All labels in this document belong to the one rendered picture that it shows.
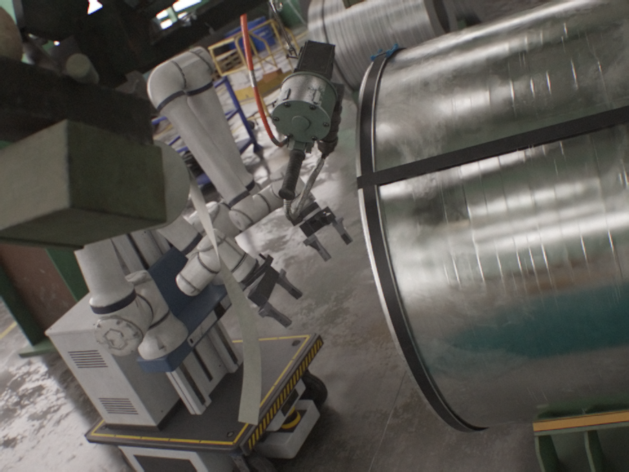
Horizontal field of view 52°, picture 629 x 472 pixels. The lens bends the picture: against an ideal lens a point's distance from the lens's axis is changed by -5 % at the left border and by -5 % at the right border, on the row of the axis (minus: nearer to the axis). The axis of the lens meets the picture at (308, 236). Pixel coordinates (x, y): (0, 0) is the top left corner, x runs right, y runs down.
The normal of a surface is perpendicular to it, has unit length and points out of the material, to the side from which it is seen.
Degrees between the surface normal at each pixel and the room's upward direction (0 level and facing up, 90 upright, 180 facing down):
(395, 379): 0
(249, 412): 66
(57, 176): 55
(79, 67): 75
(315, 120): 115
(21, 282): 90
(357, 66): 109
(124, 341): 102
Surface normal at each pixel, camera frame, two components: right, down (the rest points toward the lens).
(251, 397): 0.49, -0.39
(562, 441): -0.40, -0.85
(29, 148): -0.51, -0.10
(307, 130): -0.19, 0.81
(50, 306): -0.34, 0.48
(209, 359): 0.81, -0.15
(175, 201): 0.63, 0.02
